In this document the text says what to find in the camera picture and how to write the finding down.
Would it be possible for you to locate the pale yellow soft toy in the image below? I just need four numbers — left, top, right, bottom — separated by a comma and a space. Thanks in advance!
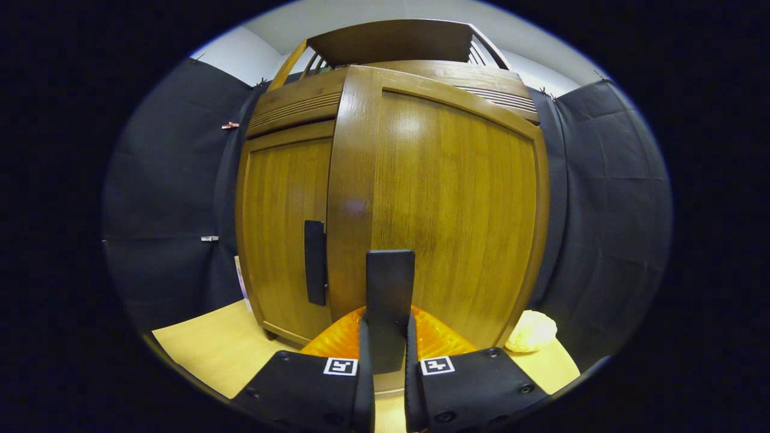
504, 310, 558, 354

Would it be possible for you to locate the wooden cabinet door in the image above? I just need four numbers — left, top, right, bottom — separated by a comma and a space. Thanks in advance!
327, 65, 550, 395
241, 120, 336, 346

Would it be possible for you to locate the wooden double-door shoe cabinet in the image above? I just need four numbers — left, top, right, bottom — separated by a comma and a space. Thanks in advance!
235, 19, 551, 349

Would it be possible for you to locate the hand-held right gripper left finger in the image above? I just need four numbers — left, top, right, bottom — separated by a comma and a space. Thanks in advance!
232, 306, 375, 433

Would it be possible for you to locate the wooden cabinet drawer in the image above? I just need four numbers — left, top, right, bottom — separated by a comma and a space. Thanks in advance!
245, 60, 540, 139

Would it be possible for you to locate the white purple book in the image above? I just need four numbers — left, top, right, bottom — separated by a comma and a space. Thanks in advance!
233, 256, 253, 313

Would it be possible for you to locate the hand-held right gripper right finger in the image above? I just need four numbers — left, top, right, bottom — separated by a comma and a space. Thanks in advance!
404, 306, 549, 433

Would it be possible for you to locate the black backdrop cloth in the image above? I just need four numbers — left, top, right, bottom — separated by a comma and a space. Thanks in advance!
102, 58, 673, 355

